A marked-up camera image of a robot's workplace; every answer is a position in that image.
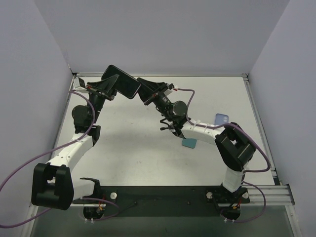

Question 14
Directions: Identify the black phone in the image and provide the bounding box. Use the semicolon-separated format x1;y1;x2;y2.
101;65;141;99

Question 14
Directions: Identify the teal phone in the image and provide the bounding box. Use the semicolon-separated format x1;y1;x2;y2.
181;138;197;149

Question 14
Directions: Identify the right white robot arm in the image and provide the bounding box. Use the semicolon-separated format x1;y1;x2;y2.
137;78;256;193

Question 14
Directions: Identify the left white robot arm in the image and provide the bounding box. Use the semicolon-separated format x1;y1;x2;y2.
31;75;119;210

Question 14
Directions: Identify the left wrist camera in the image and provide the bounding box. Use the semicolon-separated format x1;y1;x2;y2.
73;77;86;93

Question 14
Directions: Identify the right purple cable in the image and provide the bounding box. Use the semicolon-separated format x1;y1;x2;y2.
172;87;272;223

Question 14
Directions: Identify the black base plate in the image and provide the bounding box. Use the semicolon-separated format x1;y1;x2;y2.
73;186;250;219

